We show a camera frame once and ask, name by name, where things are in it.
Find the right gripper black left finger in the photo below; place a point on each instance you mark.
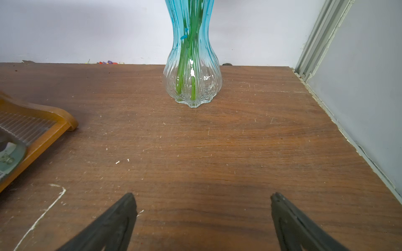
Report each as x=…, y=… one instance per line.
x=111, y=231

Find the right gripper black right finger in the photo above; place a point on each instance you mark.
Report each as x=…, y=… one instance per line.
x=296, y=231

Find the wooden three-tier shelf rack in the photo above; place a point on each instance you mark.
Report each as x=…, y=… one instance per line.
x=37, y=126

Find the green label tin can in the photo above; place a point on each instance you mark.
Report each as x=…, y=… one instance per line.
x=12, y=154

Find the blue ribbed glass vase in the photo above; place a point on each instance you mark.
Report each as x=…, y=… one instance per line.
x=192, y=73

